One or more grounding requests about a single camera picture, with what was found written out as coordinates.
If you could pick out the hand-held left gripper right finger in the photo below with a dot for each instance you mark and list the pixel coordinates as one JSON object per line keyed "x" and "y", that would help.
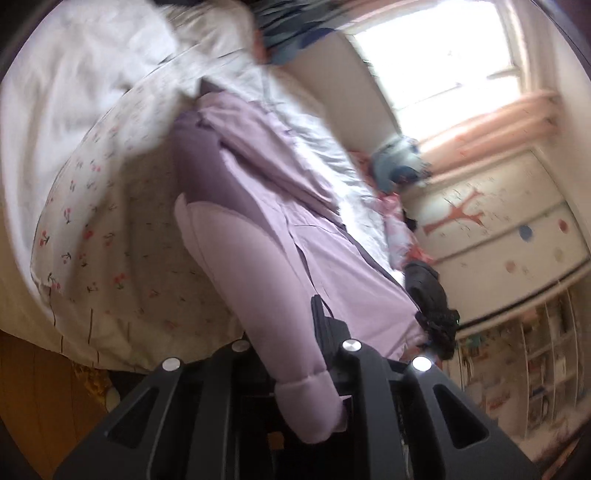
{"x": 323, "y": 332}

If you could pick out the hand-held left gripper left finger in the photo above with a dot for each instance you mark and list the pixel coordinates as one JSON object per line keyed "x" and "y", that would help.
{"x": 249, "y": 364}

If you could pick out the purple jacket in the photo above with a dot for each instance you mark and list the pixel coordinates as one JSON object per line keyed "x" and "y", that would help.
{"x": 258, "y": 258}

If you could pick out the wardrobe with tree decal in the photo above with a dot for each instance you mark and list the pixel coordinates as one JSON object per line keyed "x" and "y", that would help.
{"x": 508, "y": 230}

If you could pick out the white bookshelf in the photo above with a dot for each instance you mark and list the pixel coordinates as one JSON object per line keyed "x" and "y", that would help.
{"x": 521, "y": 369}

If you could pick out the yellow patterned cloth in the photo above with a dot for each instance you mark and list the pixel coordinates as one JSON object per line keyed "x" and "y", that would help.
{"x": 92, "y": 385}

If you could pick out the white floral duvet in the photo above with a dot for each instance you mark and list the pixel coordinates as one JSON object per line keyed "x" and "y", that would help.
{"x": 115, "y": 230}

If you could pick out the window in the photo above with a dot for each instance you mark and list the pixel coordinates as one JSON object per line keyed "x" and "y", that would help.
{"x": 438, "y": 60}

